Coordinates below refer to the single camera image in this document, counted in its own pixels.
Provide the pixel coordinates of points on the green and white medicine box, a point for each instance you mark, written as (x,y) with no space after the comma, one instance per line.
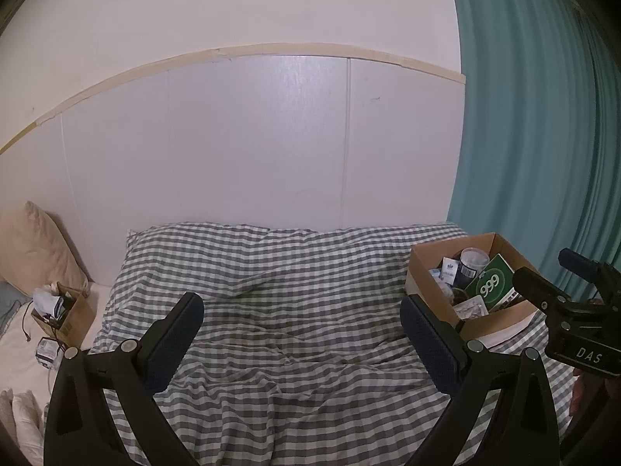
(490,284)

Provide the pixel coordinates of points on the large cardboard box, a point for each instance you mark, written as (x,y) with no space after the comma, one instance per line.
(504,323)

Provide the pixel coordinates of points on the grey checkered blanket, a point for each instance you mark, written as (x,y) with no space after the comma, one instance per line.
(291,301)

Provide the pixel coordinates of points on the small tissue pack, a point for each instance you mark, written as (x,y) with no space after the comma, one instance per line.
(446,272)

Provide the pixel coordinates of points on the pale blue packet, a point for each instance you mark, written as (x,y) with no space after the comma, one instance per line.
(470,309)

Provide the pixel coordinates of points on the small white and blue box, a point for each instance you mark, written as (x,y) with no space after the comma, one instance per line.
(47,351)

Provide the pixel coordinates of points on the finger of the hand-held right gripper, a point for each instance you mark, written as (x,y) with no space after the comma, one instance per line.
(577,260)
(538,284)

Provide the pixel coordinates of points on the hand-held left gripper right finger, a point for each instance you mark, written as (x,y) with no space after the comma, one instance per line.
(429,344)

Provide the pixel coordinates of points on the small cardboard box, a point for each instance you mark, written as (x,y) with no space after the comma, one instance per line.
(75,323)

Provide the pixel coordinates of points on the person's right hand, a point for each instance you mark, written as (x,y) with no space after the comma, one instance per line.
(580,393)

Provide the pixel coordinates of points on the crumpled white tissue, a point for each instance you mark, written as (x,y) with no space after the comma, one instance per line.
(43,301)

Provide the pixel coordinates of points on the beige pillow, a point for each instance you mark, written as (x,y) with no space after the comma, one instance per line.
(34,247)

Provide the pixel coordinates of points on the grey blue cloth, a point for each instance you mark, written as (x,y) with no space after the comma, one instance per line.
(7,301)

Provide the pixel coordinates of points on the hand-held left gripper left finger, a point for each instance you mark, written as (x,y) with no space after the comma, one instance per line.
(170,349)

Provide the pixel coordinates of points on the white ruffled cloth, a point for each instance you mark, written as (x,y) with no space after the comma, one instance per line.
(22,422)

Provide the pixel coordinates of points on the green curtain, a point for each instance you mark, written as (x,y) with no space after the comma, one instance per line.
(533,131)

